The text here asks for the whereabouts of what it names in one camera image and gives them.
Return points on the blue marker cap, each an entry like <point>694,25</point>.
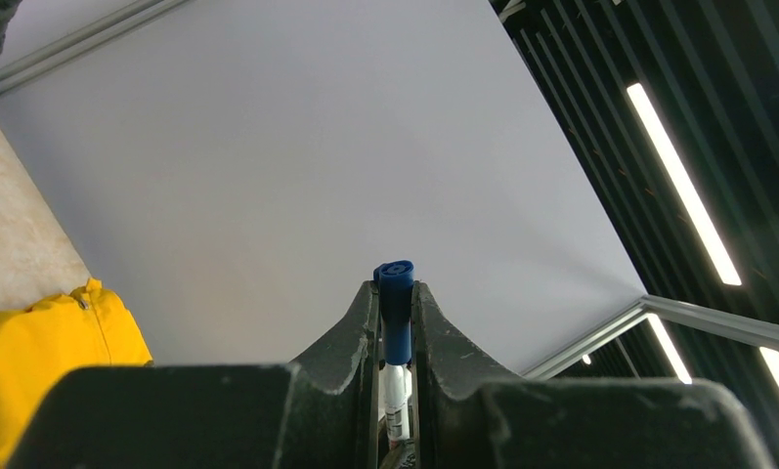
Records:
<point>394,282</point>

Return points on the lower ceiling light strip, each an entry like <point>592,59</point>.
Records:
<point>672,355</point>

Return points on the yellow cloth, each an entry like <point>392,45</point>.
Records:
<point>40,344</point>

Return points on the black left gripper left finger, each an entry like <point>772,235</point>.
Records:
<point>317,411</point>

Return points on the white marker pen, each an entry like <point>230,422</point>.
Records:
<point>397,421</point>

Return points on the long ceiling light strip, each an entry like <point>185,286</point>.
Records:
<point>685,189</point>

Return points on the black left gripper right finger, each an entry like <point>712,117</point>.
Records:
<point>472,412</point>

